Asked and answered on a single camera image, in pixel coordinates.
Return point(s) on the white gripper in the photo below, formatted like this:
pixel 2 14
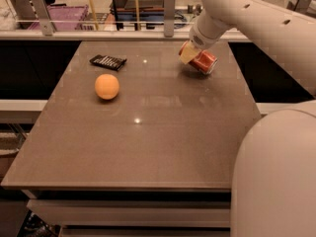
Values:
pixel 201 39

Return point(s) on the red coke can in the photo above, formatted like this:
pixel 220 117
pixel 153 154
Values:
pixel 204 62

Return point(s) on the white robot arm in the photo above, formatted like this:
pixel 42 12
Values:
pixel 273 190

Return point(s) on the black snack bar packet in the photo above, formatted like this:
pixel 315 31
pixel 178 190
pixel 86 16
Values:
pixel 108 62

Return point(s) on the orange fruit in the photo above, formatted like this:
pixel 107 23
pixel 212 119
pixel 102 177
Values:
pixel 107 86

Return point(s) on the purple plastic crate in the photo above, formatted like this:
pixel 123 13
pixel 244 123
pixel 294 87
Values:
pixel 67 18

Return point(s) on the metal railing bracket middle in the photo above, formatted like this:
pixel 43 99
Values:
pixel 169 14

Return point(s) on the metal railing bracket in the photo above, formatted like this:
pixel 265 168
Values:
pixel 46 26
pixel 306 7
pixel 169 14

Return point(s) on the metal railing bracket right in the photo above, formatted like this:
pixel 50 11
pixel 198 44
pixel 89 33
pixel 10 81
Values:
pixel 306 7

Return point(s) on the metal railing bracket left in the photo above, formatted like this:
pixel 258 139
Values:
pixel 46 26

